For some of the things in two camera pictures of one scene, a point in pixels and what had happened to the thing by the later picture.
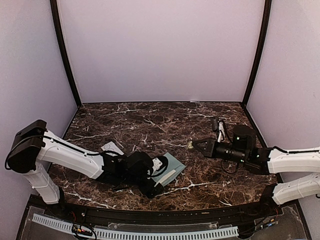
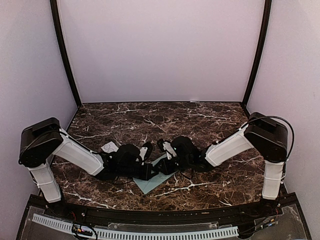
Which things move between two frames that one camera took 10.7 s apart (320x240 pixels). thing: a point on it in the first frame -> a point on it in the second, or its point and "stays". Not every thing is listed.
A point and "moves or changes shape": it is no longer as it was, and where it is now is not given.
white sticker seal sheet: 111,146 stays
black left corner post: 56,20 stays
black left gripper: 154,191 -> 146,175
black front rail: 201,216 stays
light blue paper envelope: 173,164 moves or changes shape
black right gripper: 210,147 -> 165,169
